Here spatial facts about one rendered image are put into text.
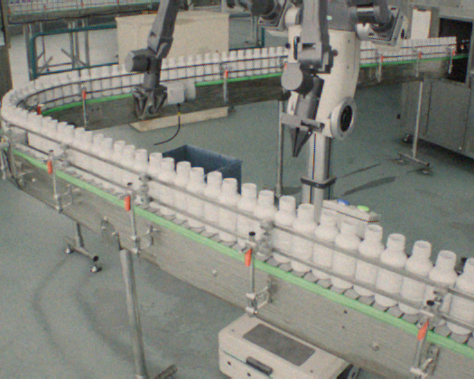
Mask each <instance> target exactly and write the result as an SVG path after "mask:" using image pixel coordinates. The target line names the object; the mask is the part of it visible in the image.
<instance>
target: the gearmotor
mask: <svg viewBox="0 0 474 379"><path fill-rule="evenodd" d="M161 85H163V86H164V87H167V91H166V90H164V91H165V92H167V93H168V96H167V98H166V99H165V100H164V102H163V103H162V105H161V106H171V105H177V107H178V109H179V113H178V115H179V122H178V130H177V132H176V134H177V133H178V132H179V129H180V121H181V112H180V106H181V104H183V103H189V102H193V101H194V100H195V97H196V88H195V86H194V84H193V82H192V81H191V80H183V81H180V82H170V83H164V84H161ZM144 96H145V97H148V100H147V103H146V106H145V108H144V111H143V113H142V115H141V116H140V115H139V112H138V109H137V107H136V115H137V121H138V122H142V121H148V120H154V119H160V118H162V109H161V106H160V108H159V110H158V112H157V114H155V113H154V112H153V103H152V97H151V96H149V93H145V94H144ZM176 134H175V135H176ZM175 135H174V136H175ZM174 136H173V137H174ZM173 137H172V138H173ZM172 138H170V139H168V140H166V141H163V142H159V143H165V142H168V141H170V140H171V139H172ZM159 143H156V144H155V145H158V144H159Z"/></svg>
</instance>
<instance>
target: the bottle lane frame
mask: <svg viewBox="0 0 474 379"><path fill-rule="evenodd" d="M13 154H14V158H15V159H16V160H17V161H19V162H20V163H21V164H22V170H23V171H24V172H25V174H24V175H23V178H24V180H23V183H24V186H22V185H20V184H19V186H20V190H21V191H24V192H26V193H28V194H30V195H31V196H32V197H34V198H36V199H38V200H39V201H41V202H42V203H44V204H46V205H47V206H49V207H50V208H53V209H55V210H56V200H55V198H54V194H55V191H54V185H53V179H52V173H50V174H49V170H48V165H46V164H42V162H39V161H37V160H36V159H34V158H33V157H31V156H28V155H25V154H23V153H20V152H18V151H16V150H13ZM56 177H57V182H58V189H59V193H60V194H66V193H68V192H69V191H68V184H69V185H71V193H70V194H67V195H64V196H62V200H61V202H62V206H64V205H66V204H69V203H70V198H69V195H71V196H72V203H71V204H70V205H69V206H67V207H65V208H64V210H63V212H62V215H64V216H65V217H68V218H70V219H72V220H73V221H75V222H77V223H79V224H80V225H82V226H84V227H85V228H87V229H89V230H91V231H93V232H95V233H96V234H97V235H99V236H101V230H100V222H101V221H102V220H103V219H104V220H106V222H108V223H110V224H112V225H114V226H116V229H117V231H118V234H119V243H120V247H122V248H124V249H125V250H127V251H129V252H130V253H133V252H132V249H133V243H132V241H131V240H130V235H132V233H131V224H130V213H129V211H128V212H126V211H125V202H124V201H123V200H120V201H119V200H118V198H117V197H116V196H112V195H110V194H109V193H106V192H104V191H103V190H101V189H97V188H96V187H92V186H90V184H87V183H85V182H84V181H81V180H78V179H76V178H74V177H72V176H70V175H69V174H67V173H64V172H63V171H59V170H57V169H56ZM56 211H57V210H56ZM135 222H136V233H137V235H138V236H141V235H143V234H145V233H147V232H148V231H147V222H149V223H151V225H152V233H150V234H148V235H147V236H144V237H142V238H141V241H140V248H144V247H146V246H148V245H149V244H148V236H152V237H153V245H151V246H150V247H148V248H147V249H145V250H142V253H141V254H140V255H139V257H140V258H142V259H144V260H145V261H146V262H148V263H151V264H153V265H155V266H157V267H159V268H161V269H163V270H164V271H166V272H167V273H170V274H172V275H174V276H176V277H178V278H179V279H181V280H183V281H185V282H187V283H189V284H191V285H193V286H195V287H197V288H199V289H200V290H202V291H205V292H206V293H208V294H210V295H212V296H214V297H216V298H217V299H219V300H222V301H224V302H226V303H227V304H229V305H231V306H233V307H235V308H236V309H238V310H241V311H244V312H246V308H247V306H248V299H247V298H246V294H247V293H248V266H246V265H245V254H239V253H238V250H236V249H233V248H232V246H226V245H223V244H221V242H222V241H221V242H217V241H215V240H211V239H210V237H205V236H202V235H201V234H200V233H201V232H200V233H195V232H193V231H191V229H187V228H185V227H182V226H181V225H176V224H174V223H173V222H172V221H168V220H166V219H164V218H163V217H158V216H156V215H155V214H154V213H150V212H147V211H146V209H142V208H139V206H135ZM266 261H267V260H266ZM266 261H264V262H262V261H260V260H258V259H256V266H255V291H256V292H259V291H261V290H262V289H264V288H265V277H266V276H267V277H269V278H272V288H268V289H267V291H270V292H271V300H270V302H267V303H266V304H265V305H264V306H263V307H262V308H261V309H260V310H259V311H258V313H257V314H256V315H255V316H254V318H256V319H259V320H261V321H263V322H264V323H268V324H269V325H271V326H273V327H275V328H278V329H280V330H282V331H285V332H286V333H287V334H289V335H291V336H293V337H297V338H299V339H301V340H303V341H304V342H305V343H307V344H308V343H309V344H311V345H313V346H315V347H317V348H319V349H321V350H323V351H325V352H327V353H331V354H332V355H334V356H336V357H339V358H340V359H342V360H344V361H346V362H347V361H348V362H350V363H351V364H353V365H356V366H357V367H359V368H361V369H365V370H366V371H368V372H369V373H372V374H374V375H376V376H379V377H381V378H383V379H409V375H410V371H411V368H412V366H413V361H414V353H415V349H416V345H417V342H418V336H417V335H418V329H417V327H416V325H417V324H418V323H419V321H417V322H415V323H414V324H413V323H411V322H407V321H406V320H403V319H402V316H403V315H402V316H401V317H400V318H397V317H395V316H394V315H391V314H387V311H388V309H387V310H385V311H382V310H377V309H375V308H373V307H372V305H373V303H374V302H373V303H372V304H370V305H365V304H363V303H361V302H359V301H358V299H359V297H358V298H356V299H353V300H352V299H351V298H349V297H346V296H344V293H345V291H344V292H342V293H336V292H335V291H331V290H330V287H331V286H332V285H331V286H330V287H329V288H324V287H323V286H321V285H317V282H315V283H312V282H309V281H307V280H304V279H303V276H302V277H299V276H297V275H293V274H292V271H290V272H285V271H283V270H281V269H279V266H280V265H278V266H276V267H274V266H272V265H270V264H268V263H266ZM246 313H247V312H246ZM434 329H435V327H433V328H432V329H430V330H429V331H428V334H427V337H426V340H425V345H424V349H423V357H422V362H421V364H420V366H423V364H424V363H425V361H426V360H428V359H429V357H428V353H429V349H430V346H432V347H434V348H438V354H437V356H436V357H435V360H434V359H433V360H432V361H431V362H430V363H431V364H434V366H433V370H432V375H429V374H428V376H427V377H426V378H425V379H474V348H472V347H468V340H466V341H465V342H464V343H463V344H462V343H459V342H457V341H455V340H451V339H450V336H451V334H449V335H448V336H447V337H444V336H441V335H440V334H438V333H434Z"/></svg>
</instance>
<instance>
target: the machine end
mask: <svg viewBox="0 0 474 379"><path fill-rule="evenodd" d="M413 7H416V8H422V9H430V10H432V18H431V28H430V39H431V38H439V39H440V38H443V37H448V38H452V37H456V42H463V41H465V42H466V41H470V45H469V47H467V46H464V47H463V49H466V48H469V51H467V52H463V53H465V54H466V53H469V60H468V69H467V73H466V75H464V76H454V77H449V78H440V79H431V81H427V82H424V89H423V105H422V112H421V123H420V128H419V138H420V139H423V140H425V141H427V142H431V143H435V144H438V145H439V146H442V147H445V148H447V149H450V150H452V151H454V152H457V153H461V154H463V155H466V156H468V157H470V158H472V159H474V0H409V8H408V22H409V24H408V26H407V33H406V37H405V39H406V40H410V38H411V34H410V32H411V26H412V16H413ZM418 85H419V81H415V82H414V81H410V82H405V83H404V84H403V90H402V96H401V99H402V103H401V110H400V114H398V115H397V118H398V119H400V123H399V131H401V132H404V133H405V134H406V138H405V139H402V142H403V143H412V142H413V140H410V139H409V135H412V136H414V127H415V115H416V109H417V97H418V91H419V86H418Z"/></svg>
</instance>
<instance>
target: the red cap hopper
mask: <svg viewBox="0 0 474 379"><path fill-rule="evenodd" d="M82 20H83V23H82V26H83V28H84V27H87V26H88V19H87V18H85V19H82ZM29 26H30V31H31V38H32V36H33V35H34V34H35V30H34V25H33V24H29ZM23 32H24V42H25V47H26V48H25V51H26V57H27V67H28V76H29V81H30V82H31V81H33V67H32V64H31V63H32V59H31V53H30V50H31V49H30V43H29V33H28V25H24V26H23ZM83 33H84V36H83V40H84V47H85V50H84V54H85V62H86V63H84V62H83V61H81V60H80V56H79V36H78V32H74V46H75V55H74V60H75V64H76V66H77V67H80V65H81V66H83V67H84V66H90V62H89V57H90V55H89V47H88V42H89V40H88V31H85V32H83ZM33 46H34V51H35V53H34V56H35V61H36V71H37V73H42V72H43V70H44V69H45V68H53V67H61V66H63V65H70V64H71V61H70V62H67V63H58V64H49V63H50V61H51V60H52V59H53V57H52V56H50V58H49V59H48V60H47V61H46V63H45V64H44V65H43V66H40V67H39V66H38V60H39V59H40V58H41V56H42V55H43V54H44V51H42V52H41V54H40V55H39V57H38V56H37V50H36V49H37V45H36V40H35V39H34V42H33ZM61 51H62V52H63V53H64V54H67V56H68V57H69V58H71V55H70V54H69V53H67V52H66V51H65V50H63V49H61ZM48 64H49V65H48ZM77 67H76V68H77ZM39 70H40V71H39Z"/></svg>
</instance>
